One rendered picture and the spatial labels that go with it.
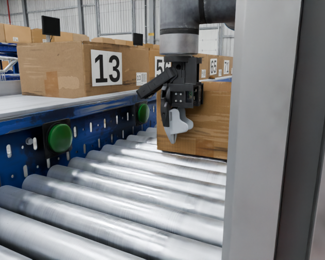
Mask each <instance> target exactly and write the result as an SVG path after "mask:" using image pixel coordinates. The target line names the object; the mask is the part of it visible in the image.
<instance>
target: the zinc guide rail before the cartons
mask: <svg viewBox="0 0 325 260"><path fill-rule="evenodd" d="M227 78H232V76H225V77H217V78H215V79H204V80H199V81H200V82H201V81H204V82H212V81H216V80H221V79H227ZM131 95H137V92H136V90H130V91H122V92H116V93H109V94H102V95H95V96H88V97H81V98H76V99H69V100H63V101H55V102H48V103H42V104H34V105H27V106H21V107H14V108H7V109H0V119H2V118H8V117H14V116H20V115H25V114H29V113H35V112H41V111H47V110H52V109H58V108H64V107H70V106H75V105H81V104H87V103H93V102H98V101H104V100H110V99H116V98H121V97H125V96H131Z"/></svg>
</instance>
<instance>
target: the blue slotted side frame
mask: <svg viewBox="0 0 325 260"><path fill-rule="evenodd" d="M142 101H147V102H148V107H149V110H150V114H149V118H148V122H147V123H145V124H143V125H142V126H141V125H140V126H135V103H137V102H142ZM153 106H154V112H153ZM127 113H128V120H127ZM116 116H118V123H117V120H116ZM66 118H69V119H70V123H71V131H72V134H73V139H72V150H71V151H69V160H67V153H63V154H60V155H58V156H55V157H52V158H50V167H49V168H48V167H47V160H46V158H45V153H44V143H43V133H42V125H43V123H47V122H52V121H57V120H61V119H66ZM104 119H105V121H106V127H104ZM150 121H151V126H150ZM90 123H92V132H90ZM156 124H157V103H156V93H155V94H154V95H153V96H152V97H150V98H148V99H140V98H139V96H138V95H131V96H125V97H120V98H116V99H110V100H104V101H98V102H93V103H87V104H81V105H75V106H70V107H64V108H58V109H52V110H47V111H41V112H35V113H29V114H25V115H20V116H14V117H8V118H2V119H0V182H1V187H2V186H5V185H10V186H13V187H17V188H21V189H22V184H23V182H24V180H25V179H26V178H27V177H24V170H23V167H24V166H25V165H26V166H27V174H28V175H27V176H29V175H32V174H38V175H42V176H47V172H48V170H49V169H50V168H51V167H52V166H54V165H62V166H66V167H67V166H68V163H69V161H70V160H71V159H72V158H74V157H81V158H85V157H86V155H87V154H88V152H89V151H92V150H96V151H100V150H101V149H102V147H103V146H104V145H106V144H111V145H114V144H115V143H116V141H117V140H119V139H123V140H126V139H127V137H128V136H129V135H137V133H138V132H139V131H146V130H147V128H148V127H153V128H154V126H155V125H156ZM74 127H76V137H74ZM133 127H134V133H133ZM83 129H84V130H83ZM122 131H124V137H123V135H122ZM111 135H112V142H111ZM27 138H31V139H33V138H36V142H37V148H36V149H35V150H34V145H33V143H32V144H31V145H27V144H26V142H25V141H26V139H27ZM98 139H100V147H99V144H98ZM84 144H85V146H86V152H85V153H84ZM7 145H10V147H11V157H10V158H8V156H7V148H6V147H7ZM22 146H23V148H22ZM76 151H77V153H76ZM58 158H59V159H58ZM37 166H38V168H37ZM12 175H13V177H11V176H12Z"/></svg>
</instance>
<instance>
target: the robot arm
mask: <svg viewBox="0 0 325 260"><path fill-rule="evenodd" d="M235 14H236V0H159V19H160V36H159V53H160V54H161V55H165V56H164V62H171V67H169V68H167V69H166V70H165V71H163V72H162V73H160V74H159V75H157V76H156V77H155V78H153V79H152V80H151V81H149V82H148V83H145V84H144V85H142V86H141V87H139V89H138V90H136V92H137V94H138V96H139V98H140V99H148V98H151V97H152V96H153V95H154V94H155V93H156V92H157V91H159V90H160V89H161V96H160V99H161V105H160V113H161V119H162V124H163V126H164V129H165V132H166V134H167V136H168V138H169V140H170V142H171V144H174V143H175V141H176V137H177V134H179V133H185V132H187V131H188V130H189V129H192V128H193V122H192V121H191V120H189V119H188V118H186V111H185V108H193V107H194V106H200V105H201V104H203V86H204V83H201V82H199V69H200V63H202V58H198V57H194V56H193V55H197V54H198V53H199V25H200V24H215V23H224V24H225V26H226V27H227V28H229V29H231V30H233V31H235ZM201 90H202V96H201ZM171 106H172V108H171Z"/></svg>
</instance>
